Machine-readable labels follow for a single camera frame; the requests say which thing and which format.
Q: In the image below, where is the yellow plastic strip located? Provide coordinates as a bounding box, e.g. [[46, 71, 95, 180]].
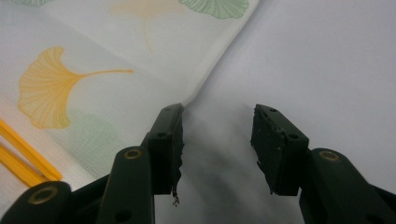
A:
[[0, 119, 64, 189]]

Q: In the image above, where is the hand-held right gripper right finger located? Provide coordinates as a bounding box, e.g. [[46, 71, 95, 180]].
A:
[[249, 104, 396, 224]]

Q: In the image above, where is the white leaf-print cloth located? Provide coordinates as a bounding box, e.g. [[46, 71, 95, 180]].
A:
[[0, 0, 262, 216]]

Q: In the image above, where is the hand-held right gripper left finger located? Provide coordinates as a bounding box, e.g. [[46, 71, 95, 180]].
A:
[[96, 103, 185, 224]]

